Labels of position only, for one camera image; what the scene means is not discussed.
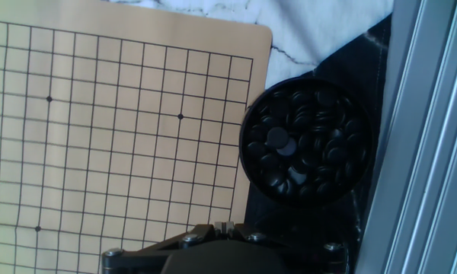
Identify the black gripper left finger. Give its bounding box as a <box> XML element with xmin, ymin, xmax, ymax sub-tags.
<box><xmin>101</xmin><ymin>222</ymin><xmax>224</xmax><ymax>274</ymax></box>

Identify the tan go board mat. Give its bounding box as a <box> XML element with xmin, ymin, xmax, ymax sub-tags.
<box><xmin>0</xmin><ymin>0</ymin><xmax>273</xmax><ymax>274</ymax></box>

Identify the black marble cloth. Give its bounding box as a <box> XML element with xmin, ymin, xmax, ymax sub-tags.
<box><xmin>245</xmin><ymin>13</ymin><xmax>393</xmax><ymax>274</ymax></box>

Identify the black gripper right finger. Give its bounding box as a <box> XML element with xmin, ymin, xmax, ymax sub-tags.
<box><xmin>222</xmin><ymin>222</ymin><xmax>346</xmax><ymax>274</ymax></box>

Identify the black round stone bowl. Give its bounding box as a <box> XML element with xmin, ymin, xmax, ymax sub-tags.
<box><xmin>238</xmin><ymin>77</ymin><xmax>374</xmax><ymax>209</ymax></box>

